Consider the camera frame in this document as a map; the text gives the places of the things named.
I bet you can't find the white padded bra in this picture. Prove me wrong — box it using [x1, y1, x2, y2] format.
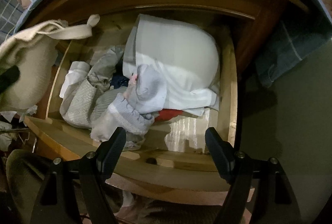
[123, 14, 220, 116]

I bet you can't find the beige knit garment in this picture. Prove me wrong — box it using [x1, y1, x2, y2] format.
[1, 14, 100, 111]

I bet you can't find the red underwear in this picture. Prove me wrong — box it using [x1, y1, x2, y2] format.
[155, 109, 183, 122]

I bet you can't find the grey white underwear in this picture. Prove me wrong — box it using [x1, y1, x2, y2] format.
[91, 64, 167, 150]

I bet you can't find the dark blue underwear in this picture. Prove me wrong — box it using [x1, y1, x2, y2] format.
[110, 61, 129, 89]

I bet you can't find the white small underwear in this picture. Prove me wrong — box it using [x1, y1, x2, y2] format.
[59, 61, 90, 98]

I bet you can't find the wooden drawer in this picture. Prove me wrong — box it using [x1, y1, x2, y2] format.
[25, 9, 237, 194]

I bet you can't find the light grey knit garment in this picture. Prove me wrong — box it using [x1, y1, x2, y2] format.
[60, 79, 103, 129]

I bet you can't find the grey white folded garment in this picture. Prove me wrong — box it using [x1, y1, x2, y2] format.
[87, 45, 124, 92]

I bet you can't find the white crumpled cloth on floor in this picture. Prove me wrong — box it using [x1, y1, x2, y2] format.
[1, 105, 37, 154]

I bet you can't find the grey plaid pillow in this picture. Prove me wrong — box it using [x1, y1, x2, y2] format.
[0, 0, 24, 43]

